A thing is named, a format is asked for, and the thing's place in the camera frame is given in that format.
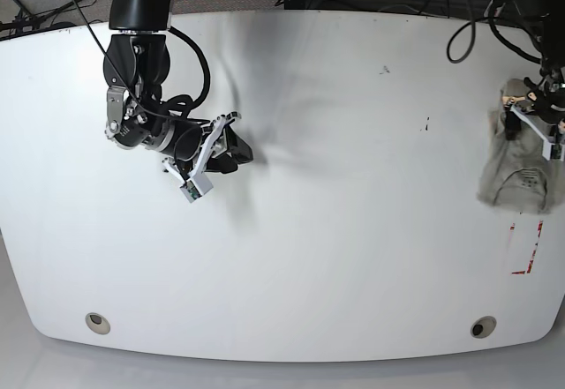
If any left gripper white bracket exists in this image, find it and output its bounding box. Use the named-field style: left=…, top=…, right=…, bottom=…
left=502, top=88, right=564, bottom=151

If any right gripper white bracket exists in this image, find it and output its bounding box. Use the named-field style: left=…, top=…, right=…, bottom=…
left=161, top=111, right=254, bottom=184

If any beige grey T-shirt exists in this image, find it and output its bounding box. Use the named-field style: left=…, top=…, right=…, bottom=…
left=477, top=79, right=564, bottom=214

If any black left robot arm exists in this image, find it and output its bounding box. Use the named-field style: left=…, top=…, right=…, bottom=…
left=487, top=0, right=564, bottom=161

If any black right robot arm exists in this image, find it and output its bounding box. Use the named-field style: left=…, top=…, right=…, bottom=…
left=103, top=0, right=253, bottom=181

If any red tape rectangle marking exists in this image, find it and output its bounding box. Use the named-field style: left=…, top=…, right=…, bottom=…
left=506, top=216, right=544, bottom=275

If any black tripod stand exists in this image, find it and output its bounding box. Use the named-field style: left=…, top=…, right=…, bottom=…
left=1, top=0, right=101, bottom=41

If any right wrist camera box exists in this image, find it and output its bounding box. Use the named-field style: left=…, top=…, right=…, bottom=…
left=180, top=174, right=213, bottom=203

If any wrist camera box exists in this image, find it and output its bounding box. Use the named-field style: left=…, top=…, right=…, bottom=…
left=543, top=142, right=564, bottom=162
left=180, top=174, right=213, bottom=203

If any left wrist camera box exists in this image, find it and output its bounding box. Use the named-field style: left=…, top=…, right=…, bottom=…
left=543, top=142, right=564, bottom=162

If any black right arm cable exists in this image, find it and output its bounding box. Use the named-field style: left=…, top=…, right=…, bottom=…
left=55, top=0, right=212, bottom=119

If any right table cable grommet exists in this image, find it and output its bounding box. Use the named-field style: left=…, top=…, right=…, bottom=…
left=471, top=316, right=497, bottom=339

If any table cable grommet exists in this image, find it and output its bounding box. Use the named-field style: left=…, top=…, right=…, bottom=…
left=471, top=316, right=497, bottom=339
left=85, top=312, right=111, bottom=335

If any left table cable grommet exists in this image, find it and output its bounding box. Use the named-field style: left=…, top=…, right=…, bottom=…
left=85, top=312, right=111, bottom=335

